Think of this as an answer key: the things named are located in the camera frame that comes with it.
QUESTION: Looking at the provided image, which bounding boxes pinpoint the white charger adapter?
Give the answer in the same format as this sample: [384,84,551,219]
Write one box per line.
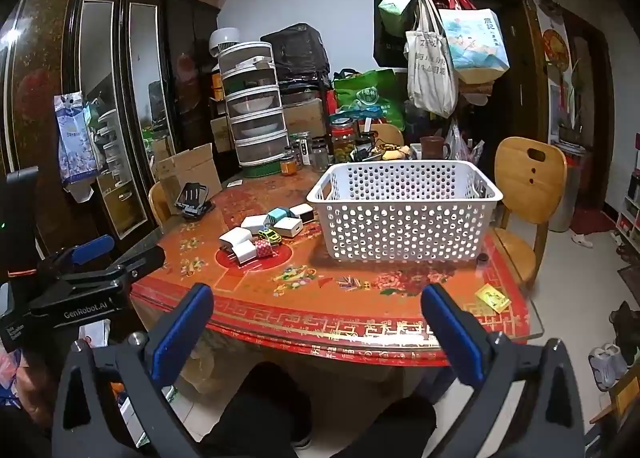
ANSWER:
[231,239,257,265]
[219,227,253,252]

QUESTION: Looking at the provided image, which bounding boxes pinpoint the white charger box back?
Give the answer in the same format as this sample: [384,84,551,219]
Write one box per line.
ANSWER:
[241,214,269,235]

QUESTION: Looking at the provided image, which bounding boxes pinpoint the pink checkered cube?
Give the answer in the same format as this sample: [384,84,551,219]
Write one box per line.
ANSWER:
[254,239,274,259]

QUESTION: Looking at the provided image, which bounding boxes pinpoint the yellow green toy car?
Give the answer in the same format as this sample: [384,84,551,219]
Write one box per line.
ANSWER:
[257,227,282,246]

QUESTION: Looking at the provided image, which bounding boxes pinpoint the teal white small box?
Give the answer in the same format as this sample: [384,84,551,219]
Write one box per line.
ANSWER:
[266,207,295,226]

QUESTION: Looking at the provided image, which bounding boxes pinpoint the white black small box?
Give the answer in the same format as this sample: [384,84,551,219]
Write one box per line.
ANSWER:
[290,204,314,224]

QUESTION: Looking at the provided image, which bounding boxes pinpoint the white perforated plastic basket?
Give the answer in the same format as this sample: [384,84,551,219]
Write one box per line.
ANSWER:
[307,160,503,262]

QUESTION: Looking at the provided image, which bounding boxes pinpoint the white charger adapter front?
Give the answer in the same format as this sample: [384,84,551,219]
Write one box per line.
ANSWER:
[231,239,257,265]

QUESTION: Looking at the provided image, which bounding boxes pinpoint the grey white slippers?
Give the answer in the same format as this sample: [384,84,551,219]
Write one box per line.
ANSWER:
[588,343,628,392]

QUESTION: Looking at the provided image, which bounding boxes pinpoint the wooden chair left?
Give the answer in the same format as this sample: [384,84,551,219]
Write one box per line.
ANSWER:
[149,182,171,226]

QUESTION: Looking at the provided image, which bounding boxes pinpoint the wooden chair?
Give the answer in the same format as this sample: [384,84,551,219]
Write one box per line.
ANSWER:
[495,136,567,289]
[149,182,171,226]
[370,123,405,146]

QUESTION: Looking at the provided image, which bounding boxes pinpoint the yellow red card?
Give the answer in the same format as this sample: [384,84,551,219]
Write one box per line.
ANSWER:
[475,284,511,314]

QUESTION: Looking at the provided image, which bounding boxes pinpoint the cardboard box open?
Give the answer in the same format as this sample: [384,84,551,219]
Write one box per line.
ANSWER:
[154,144,222,215]

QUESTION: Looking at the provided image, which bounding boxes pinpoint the dark wooden glass cabinet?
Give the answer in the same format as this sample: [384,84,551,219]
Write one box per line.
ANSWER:
[1,0,219,256]

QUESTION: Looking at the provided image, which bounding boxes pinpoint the white storage shelf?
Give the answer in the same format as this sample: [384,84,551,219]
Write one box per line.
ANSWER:
[616,170,640,251]

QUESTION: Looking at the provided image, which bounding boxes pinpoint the wooden chair right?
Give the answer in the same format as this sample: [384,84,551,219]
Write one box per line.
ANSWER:
[495,136,567,289]

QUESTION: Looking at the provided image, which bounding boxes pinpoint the stacked white food cover tower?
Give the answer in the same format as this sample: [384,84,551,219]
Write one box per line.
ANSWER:
[218,41,290,168]

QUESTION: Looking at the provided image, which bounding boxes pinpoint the empty glass jar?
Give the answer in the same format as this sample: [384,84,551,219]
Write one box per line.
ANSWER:
[310,140,330,173]

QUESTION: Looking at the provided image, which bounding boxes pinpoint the white plastic bag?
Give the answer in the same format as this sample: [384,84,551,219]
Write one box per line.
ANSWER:
[445,119,485,166]

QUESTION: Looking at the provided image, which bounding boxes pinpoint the brown ceramic mug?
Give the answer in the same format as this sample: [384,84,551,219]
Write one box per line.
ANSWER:
[420,136,451,160]

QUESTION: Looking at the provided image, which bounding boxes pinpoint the pickle glass jar red lid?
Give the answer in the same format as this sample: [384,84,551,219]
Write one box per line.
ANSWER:
[331,117,356,163]

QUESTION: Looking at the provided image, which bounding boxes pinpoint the black wrapped bundle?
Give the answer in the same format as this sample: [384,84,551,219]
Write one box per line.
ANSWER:
[260,24,330,81]

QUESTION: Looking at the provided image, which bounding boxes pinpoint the wooden chair far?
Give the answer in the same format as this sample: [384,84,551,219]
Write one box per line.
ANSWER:
[370,123,405,146]

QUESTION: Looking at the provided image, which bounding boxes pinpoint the white canvas tote bag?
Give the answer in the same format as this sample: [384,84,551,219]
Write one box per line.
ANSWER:
[406,0,459,119]

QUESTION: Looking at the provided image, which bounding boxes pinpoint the green shopping bag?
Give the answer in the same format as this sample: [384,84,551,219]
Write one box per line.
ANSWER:
[333,68,406,131]

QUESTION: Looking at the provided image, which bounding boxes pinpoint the blue printed tote bag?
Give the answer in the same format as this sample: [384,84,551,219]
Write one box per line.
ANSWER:
[439,8,510,85]

